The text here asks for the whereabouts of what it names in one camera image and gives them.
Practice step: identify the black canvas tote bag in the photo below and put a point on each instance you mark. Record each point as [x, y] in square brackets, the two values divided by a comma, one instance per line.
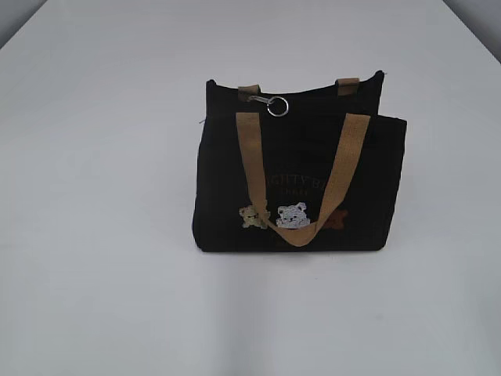
[300, 132]

